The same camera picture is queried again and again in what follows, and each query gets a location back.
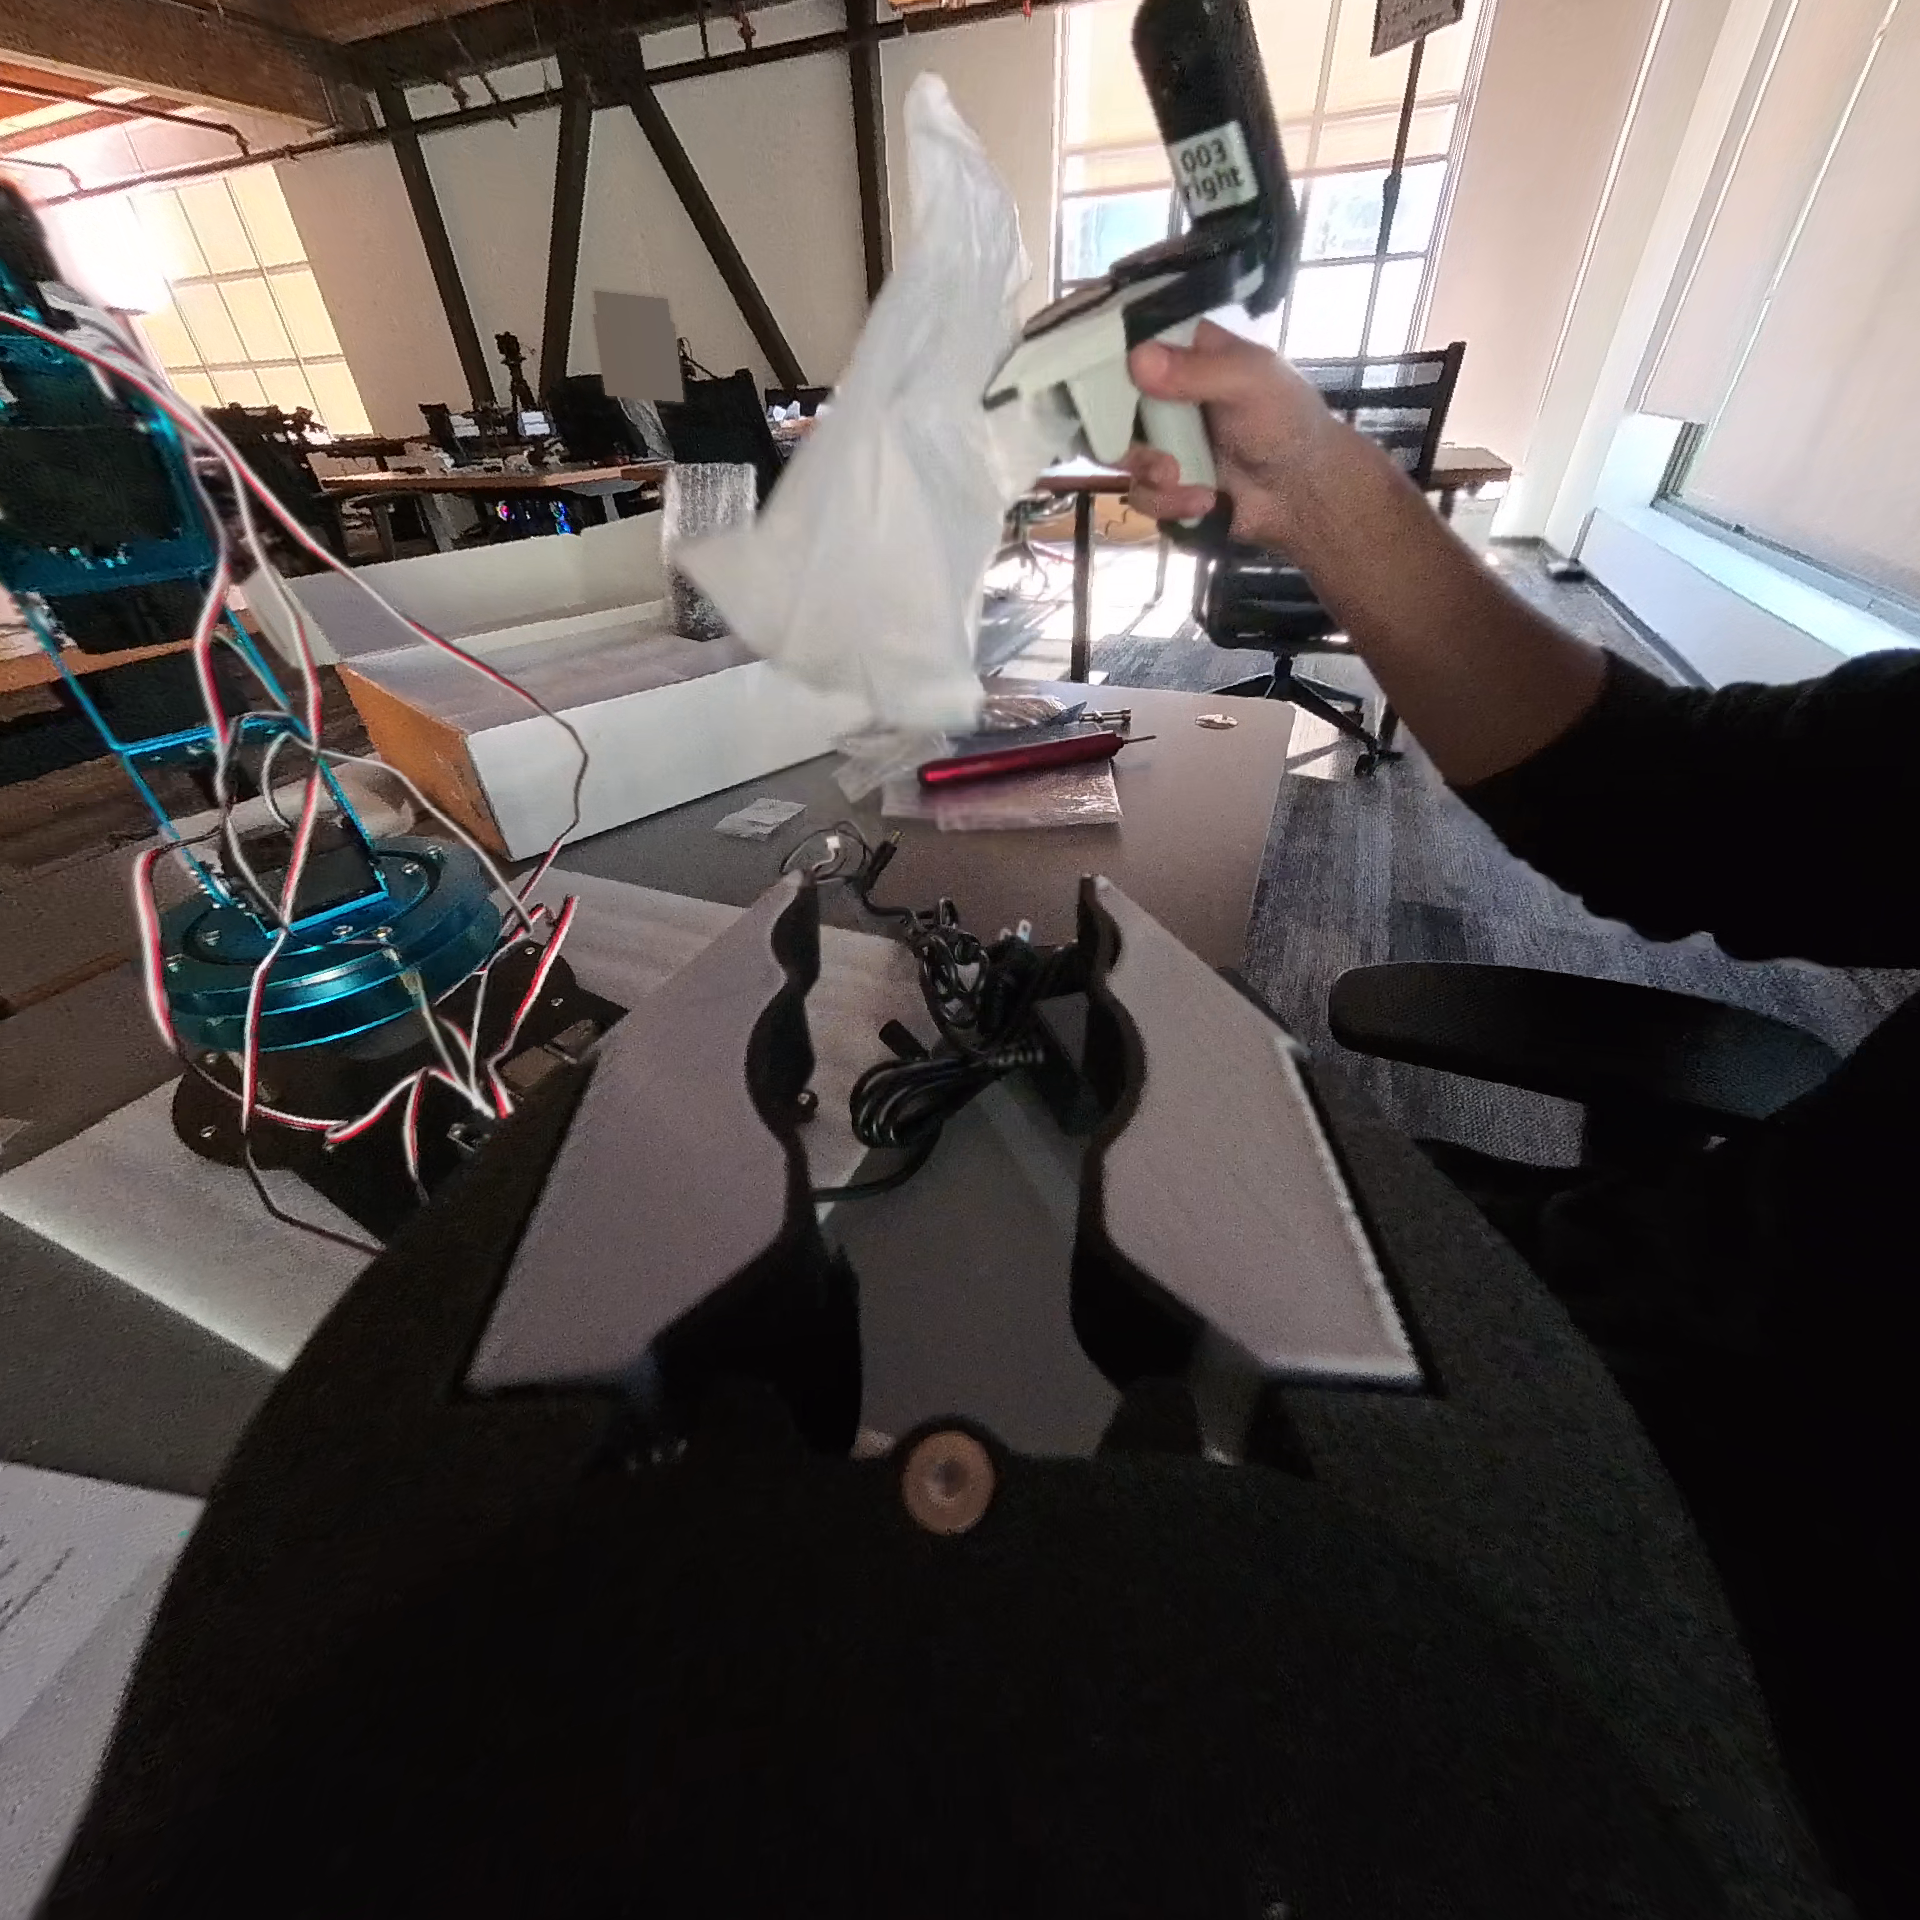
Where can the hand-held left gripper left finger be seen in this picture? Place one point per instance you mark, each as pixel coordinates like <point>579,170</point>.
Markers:
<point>660,1200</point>

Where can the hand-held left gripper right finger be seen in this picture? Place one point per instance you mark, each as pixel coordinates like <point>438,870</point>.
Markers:
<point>1245,1200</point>

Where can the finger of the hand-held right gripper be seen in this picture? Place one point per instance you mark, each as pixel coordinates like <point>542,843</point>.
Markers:
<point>1049,364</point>
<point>1090,416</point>

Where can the white plastic bag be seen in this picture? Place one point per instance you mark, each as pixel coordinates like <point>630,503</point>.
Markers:
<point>886,494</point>

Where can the cardboard box with foam insert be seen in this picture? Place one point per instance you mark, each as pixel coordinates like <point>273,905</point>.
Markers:
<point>643,749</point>

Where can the blue toy robot arm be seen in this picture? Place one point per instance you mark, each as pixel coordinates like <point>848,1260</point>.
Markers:
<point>316,944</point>

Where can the person's right forearm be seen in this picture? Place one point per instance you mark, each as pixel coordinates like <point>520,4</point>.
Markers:
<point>1500,674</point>

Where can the grey desk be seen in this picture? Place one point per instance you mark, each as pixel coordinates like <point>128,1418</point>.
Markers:
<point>1199,840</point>

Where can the wood-edged desk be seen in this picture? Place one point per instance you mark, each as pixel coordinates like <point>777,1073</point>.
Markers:
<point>494,482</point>

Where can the person's right hand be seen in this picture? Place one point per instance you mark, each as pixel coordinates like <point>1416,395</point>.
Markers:
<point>1276,453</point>

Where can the hanging sign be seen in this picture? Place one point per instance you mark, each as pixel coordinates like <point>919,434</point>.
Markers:
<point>1418,23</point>

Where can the red screwdriver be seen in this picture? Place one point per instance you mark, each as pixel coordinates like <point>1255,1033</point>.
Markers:
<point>989,764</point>

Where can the bubble wrap parts bag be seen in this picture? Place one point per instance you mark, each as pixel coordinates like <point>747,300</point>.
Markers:
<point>718,539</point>

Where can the pile of clear plastic bags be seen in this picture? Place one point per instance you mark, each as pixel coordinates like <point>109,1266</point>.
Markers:
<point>1037,803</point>

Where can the small labelled zip bag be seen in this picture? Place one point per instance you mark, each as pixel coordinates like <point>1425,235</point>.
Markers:
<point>763,819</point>

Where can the white foam sheet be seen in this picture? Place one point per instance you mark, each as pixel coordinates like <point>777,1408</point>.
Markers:
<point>151,1229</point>

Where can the printed instruction booklet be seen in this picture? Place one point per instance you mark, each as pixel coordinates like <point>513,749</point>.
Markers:
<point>75,1591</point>

